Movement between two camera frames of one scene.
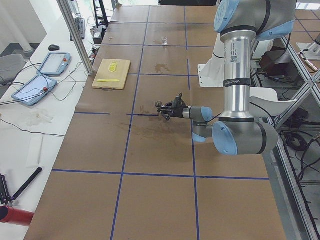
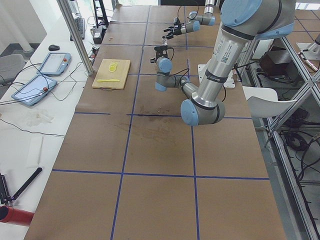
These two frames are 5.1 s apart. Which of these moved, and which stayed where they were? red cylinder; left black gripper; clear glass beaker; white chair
Moved: left black gripper
Stayed: white chair; red cylinder; clear glass beaker
